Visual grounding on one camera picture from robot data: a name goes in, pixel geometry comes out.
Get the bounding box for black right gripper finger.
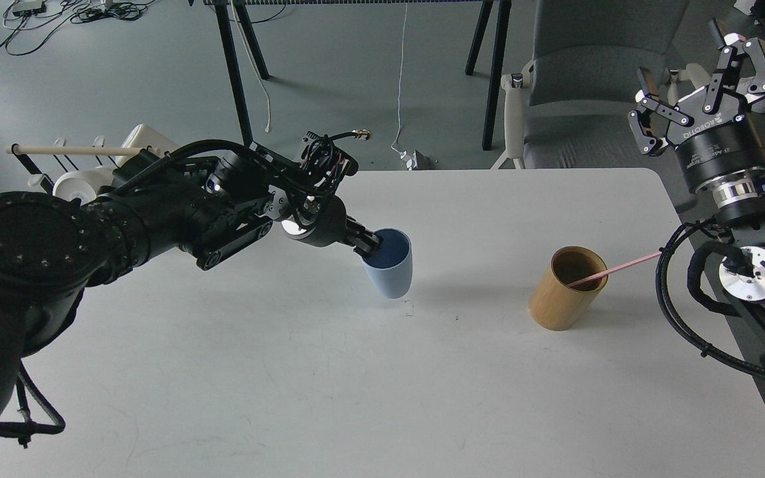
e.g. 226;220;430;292
703;18;765;113
628;67;693;157

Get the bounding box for wooden dowel rod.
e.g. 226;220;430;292
4;144;143;157

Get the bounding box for light blue cup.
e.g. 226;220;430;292
362;229;413;299

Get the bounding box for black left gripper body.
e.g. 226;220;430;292
280;199;365;247

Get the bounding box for black cables on floor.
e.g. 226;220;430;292
0;0;157;79

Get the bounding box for bamboo cylinder holder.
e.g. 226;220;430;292
529;247;608;331

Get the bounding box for black wire dish rack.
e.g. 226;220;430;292
8;136;113;195

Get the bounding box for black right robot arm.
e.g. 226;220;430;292
628;19;765;380

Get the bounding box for grey office chair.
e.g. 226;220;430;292
492;0;712;213

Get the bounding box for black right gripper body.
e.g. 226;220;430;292
671;113;765;193

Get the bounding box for black trestle table legs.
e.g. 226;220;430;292
205;1;513;151

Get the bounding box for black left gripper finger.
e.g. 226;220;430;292
353;230;383;258

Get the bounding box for pink chopstick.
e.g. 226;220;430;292
567;252;661;288

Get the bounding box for white cable on floor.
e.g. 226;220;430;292
389;3;413;168

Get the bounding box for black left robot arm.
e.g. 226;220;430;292
0;130;395;447

